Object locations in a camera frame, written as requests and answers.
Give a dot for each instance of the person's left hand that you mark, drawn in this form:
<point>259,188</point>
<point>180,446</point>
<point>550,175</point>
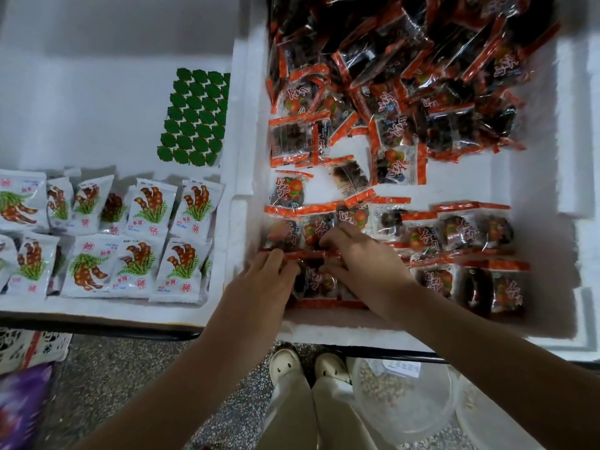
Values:
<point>255,306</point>

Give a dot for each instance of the person's right hand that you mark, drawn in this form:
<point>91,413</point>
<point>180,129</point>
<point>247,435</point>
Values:
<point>377,272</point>

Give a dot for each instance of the pile of white printed packets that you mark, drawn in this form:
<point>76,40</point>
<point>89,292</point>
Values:
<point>122,262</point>

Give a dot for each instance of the white foam box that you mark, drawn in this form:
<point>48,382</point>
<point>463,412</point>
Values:
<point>553,211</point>
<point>94,79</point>

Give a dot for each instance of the pile of dark red packets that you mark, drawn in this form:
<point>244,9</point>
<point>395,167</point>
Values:
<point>403,61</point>

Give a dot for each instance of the person's left forearm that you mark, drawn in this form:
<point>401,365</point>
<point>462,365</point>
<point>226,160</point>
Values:
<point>169,398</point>

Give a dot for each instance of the person's right forearm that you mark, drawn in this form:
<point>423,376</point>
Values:
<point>506,370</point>

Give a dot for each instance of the person's left white shoe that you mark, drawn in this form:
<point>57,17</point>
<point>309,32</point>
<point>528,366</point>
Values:
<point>284,362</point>

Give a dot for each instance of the person's white shoe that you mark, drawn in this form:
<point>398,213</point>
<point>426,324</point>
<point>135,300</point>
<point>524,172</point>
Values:
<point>284,362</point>
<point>333,365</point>

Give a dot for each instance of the person's right white shoe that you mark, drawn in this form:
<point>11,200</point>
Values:
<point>333,365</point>

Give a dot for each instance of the person's beige trousers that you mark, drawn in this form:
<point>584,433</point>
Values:
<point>300,417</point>

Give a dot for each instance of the clear round plastic tub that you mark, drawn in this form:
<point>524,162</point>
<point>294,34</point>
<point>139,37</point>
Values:
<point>403,398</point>

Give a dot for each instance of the green leaf-pattern sheet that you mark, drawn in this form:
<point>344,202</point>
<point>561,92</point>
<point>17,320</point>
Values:
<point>195,117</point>

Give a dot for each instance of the white red printed carton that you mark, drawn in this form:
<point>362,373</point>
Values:
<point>37,349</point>

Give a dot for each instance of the purple packet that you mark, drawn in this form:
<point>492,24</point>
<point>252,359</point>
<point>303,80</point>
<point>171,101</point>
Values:
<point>23,407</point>

